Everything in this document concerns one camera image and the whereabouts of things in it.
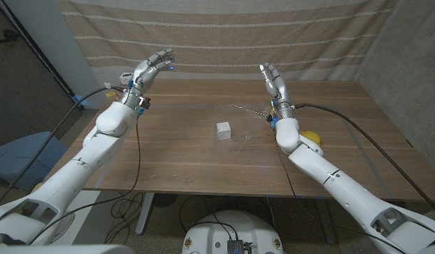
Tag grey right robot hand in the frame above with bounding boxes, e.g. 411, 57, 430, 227
258, 62, 296, 120

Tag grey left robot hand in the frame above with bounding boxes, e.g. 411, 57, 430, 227
121, 48, 176, 106

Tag clear cellophane sheet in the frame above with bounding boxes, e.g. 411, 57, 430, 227
224, 103, 299, 149

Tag small white box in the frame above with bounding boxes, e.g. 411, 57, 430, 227
216, 121, 232, 140

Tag yellow lemon-shaped sponge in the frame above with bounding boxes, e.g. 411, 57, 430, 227
299, 130, 322, 147

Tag white power strip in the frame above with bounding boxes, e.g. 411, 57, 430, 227
119, 72, 136, 86

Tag beige striped backdrop cloth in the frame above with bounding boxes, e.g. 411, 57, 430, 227
56, 0, 398, 83

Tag dark round floor disc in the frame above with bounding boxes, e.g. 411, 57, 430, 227
152, 193, 179, 208

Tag grey table leg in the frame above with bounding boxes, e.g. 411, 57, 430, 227
315, 198, 338, 245
135, 192, 156, 236

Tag blue-grey upholstered chair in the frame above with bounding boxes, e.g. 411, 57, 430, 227
0, 131, 68, 192

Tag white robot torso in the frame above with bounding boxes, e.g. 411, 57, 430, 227
181, 210, 285, 254

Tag grey torso connector module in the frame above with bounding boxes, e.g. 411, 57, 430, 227
227, 239, 254, 254

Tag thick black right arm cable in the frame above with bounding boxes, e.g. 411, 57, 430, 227
292, 103, 435, 222

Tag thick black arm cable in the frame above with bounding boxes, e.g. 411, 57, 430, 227
0, 86, 126, 211
292, 103, 435, 222

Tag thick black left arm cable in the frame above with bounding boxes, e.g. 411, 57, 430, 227
0, 86, 126, 211

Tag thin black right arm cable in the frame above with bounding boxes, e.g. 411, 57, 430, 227
275, 138, 407, 254

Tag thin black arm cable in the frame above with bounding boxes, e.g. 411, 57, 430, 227
28, 115, 143, 246
275, 138, 407, 254

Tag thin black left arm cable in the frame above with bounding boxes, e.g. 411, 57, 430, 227
28, 115, 143, 246

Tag black door handle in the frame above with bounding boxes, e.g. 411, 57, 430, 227
0, 29, 21, 44

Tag tangled black floor cables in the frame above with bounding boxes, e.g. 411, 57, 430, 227
103, 192, 150, 245

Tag black torso cable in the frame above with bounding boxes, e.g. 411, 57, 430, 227
178, 195, 239, 241

